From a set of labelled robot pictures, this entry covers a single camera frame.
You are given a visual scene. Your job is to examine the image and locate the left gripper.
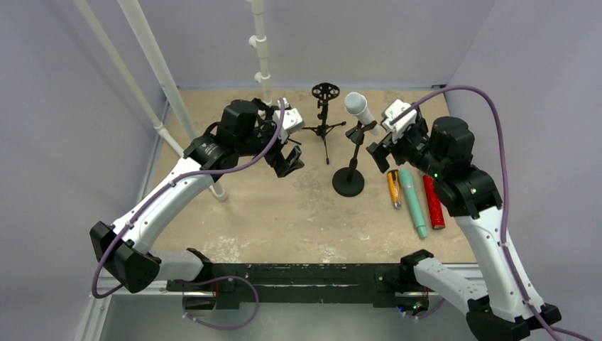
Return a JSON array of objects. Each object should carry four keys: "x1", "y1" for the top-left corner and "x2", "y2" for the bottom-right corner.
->
[{"x1": 236, "y1": 107, "x2": 303, "y2": 176}]

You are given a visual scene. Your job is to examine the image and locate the teal toy microphone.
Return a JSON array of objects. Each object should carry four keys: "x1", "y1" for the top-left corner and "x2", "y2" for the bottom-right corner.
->
[{"x1": 400, "y1": 168, "x2": 427, "y2": 239}]

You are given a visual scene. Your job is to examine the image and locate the black round-base mic stand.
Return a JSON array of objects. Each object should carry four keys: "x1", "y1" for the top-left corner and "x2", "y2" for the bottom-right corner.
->
[{"x1": 332, "y1": 121, "x2": 377, "y2": 197}]

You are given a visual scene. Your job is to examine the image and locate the white microphone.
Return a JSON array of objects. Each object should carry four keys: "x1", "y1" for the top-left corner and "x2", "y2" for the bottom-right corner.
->
[{"x1": 344, "y1": 92, "x2": 375, "y2": 126}]

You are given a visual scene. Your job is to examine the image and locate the black tripod stand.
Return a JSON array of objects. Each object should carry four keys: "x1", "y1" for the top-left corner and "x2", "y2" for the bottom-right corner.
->
[
  {"x1": 252, "y1": 97, "x2": 293, "y2": 121},
  {"x1": 302, "y1": 82, "x2": 346, "y2": 165}
]

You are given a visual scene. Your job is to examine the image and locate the red glitter microphone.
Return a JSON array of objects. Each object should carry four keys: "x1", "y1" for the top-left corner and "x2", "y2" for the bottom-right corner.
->
[{"x1": 422, "y1": 174, "x2": 446, "y2": 230}]

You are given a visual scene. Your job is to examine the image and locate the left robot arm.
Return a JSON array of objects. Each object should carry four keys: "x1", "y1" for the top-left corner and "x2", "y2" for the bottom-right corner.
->
[{"x1": 89, "y1": 98, "x2": 305, "y2": 298}]

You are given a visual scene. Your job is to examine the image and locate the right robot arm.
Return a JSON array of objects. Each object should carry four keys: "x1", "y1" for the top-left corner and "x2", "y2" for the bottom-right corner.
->
[{"x1": 368, "y1": 115, "x2": 562, "y2": 340}]

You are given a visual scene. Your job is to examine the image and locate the yellow utility knife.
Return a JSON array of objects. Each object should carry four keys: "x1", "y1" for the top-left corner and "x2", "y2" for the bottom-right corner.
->
[{"x1": 387, "y1": 170, "x2": 401, "y2": 210}]

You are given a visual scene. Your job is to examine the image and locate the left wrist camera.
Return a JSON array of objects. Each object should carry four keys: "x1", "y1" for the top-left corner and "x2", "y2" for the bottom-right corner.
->
[{"x1": 274, "y1": 108, "x2": 305, "y2": 144}]

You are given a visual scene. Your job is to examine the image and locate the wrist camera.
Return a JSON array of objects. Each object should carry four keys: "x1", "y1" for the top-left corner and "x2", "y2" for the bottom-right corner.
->
[
  {"x1": 381, "y1": 99, "x2": 419, "y2": 142},
  {"x1": 274, "y1": 108, "x2": 305, "y2": 144}
]

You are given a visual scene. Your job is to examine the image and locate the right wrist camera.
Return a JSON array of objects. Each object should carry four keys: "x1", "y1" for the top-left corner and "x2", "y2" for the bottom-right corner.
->
[{"x1": 381, "y1": 99, "x2": 419, "y2": 142}]

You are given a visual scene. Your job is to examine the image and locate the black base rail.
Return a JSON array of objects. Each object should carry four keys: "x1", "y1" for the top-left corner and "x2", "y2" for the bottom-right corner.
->
[{"x1": 167, "y1": 263, "x2": 433, "y2": 315}]

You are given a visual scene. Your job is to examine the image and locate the white PVC pipe frame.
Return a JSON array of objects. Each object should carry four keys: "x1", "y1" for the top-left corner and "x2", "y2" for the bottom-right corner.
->
[{"x1": 75, "y1": 0, "x2": 274, "y2": 203}]

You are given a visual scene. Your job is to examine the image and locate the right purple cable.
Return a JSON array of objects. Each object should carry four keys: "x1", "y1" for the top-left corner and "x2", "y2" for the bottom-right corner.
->
[{"x1": 388, "y1": 85, "x2": 593, "y2": 341}]

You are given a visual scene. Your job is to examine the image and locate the purple cable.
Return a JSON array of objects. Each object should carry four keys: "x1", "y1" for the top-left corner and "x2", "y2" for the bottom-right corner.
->
[
  {"x1": 388, "y1": 85, "x2": 593, "y2": 341},
  {"x1": 91, "y1": 97, "x2": 288, "y2": 330}
]

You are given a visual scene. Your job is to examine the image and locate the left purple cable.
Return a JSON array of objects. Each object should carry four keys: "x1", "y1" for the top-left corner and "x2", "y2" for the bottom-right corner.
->
[{"x1": 91, "y1": 97, "x2": 288, "y2": 330}]

